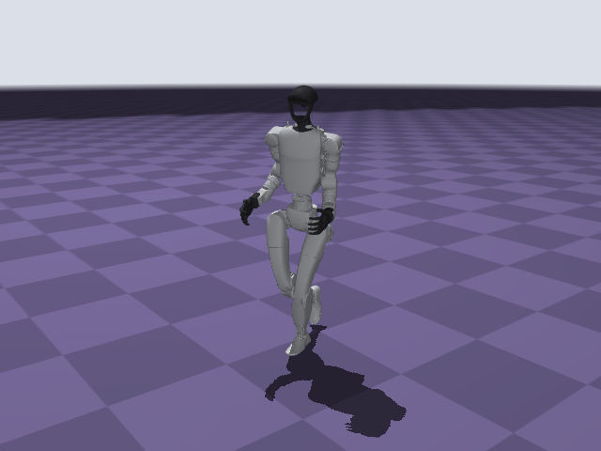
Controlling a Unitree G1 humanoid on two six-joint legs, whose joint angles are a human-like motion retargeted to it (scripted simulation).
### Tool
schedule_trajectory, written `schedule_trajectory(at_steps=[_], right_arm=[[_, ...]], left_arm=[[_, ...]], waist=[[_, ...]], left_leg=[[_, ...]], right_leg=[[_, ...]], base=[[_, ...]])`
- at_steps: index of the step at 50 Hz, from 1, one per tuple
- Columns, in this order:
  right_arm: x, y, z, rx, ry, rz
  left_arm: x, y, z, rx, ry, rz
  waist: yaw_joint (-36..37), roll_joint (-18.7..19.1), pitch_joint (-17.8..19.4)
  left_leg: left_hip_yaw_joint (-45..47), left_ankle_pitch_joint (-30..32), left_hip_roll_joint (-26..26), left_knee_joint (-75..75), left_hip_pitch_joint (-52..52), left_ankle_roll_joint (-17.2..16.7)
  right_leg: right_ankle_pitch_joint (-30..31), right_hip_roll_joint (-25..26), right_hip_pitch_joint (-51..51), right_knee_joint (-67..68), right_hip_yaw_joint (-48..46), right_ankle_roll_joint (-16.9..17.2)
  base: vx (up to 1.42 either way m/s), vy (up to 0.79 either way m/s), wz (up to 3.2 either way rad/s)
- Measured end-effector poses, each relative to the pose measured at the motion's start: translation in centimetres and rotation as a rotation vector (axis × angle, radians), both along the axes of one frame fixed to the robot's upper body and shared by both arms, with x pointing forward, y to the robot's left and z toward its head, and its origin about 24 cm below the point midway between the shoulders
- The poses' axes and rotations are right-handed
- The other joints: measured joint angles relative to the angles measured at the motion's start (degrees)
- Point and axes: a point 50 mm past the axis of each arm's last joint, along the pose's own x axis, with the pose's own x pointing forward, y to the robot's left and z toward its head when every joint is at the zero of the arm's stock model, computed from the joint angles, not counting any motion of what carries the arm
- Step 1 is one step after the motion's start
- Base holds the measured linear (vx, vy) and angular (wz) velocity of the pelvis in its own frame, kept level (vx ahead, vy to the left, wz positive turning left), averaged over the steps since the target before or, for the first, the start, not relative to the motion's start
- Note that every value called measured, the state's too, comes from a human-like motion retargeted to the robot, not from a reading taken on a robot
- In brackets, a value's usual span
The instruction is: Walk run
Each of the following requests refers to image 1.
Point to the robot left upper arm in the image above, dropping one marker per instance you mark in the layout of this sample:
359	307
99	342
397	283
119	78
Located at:
332	144

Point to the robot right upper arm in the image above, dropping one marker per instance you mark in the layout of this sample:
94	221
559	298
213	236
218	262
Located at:
272	141

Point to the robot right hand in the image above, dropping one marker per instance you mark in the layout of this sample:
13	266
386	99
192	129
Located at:
248	206

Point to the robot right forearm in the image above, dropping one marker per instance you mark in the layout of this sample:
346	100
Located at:
268	188

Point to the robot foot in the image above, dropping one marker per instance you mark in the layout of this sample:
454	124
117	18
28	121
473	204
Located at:
298	345
316	309

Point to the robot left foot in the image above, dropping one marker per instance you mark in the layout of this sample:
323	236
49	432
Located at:
298	345

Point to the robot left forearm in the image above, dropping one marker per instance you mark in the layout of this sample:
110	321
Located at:
329	197

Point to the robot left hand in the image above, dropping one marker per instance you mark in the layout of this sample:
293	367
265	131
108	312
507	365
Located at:
325	218

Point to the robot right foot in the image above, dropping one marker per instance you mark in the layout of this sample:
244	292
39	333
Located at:
316	309

